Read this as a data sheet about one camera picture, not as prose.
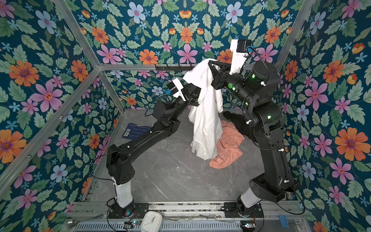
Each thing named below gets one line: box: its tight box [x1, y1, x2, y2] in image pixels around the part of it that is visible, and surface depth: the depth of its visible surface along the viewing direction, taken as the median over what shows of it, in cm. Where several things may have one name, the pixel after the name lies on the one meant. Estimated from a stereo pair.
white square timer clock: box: [141, 210, 163, 232], surface depth 69 cm
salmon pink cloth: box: [209, 120, 245, 170], surface depth 97 cm
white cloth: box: [182, 58, 224, 161], surface depth 62 cm
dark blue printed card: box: [121, 122, 153, 140], surface depth 107 cm
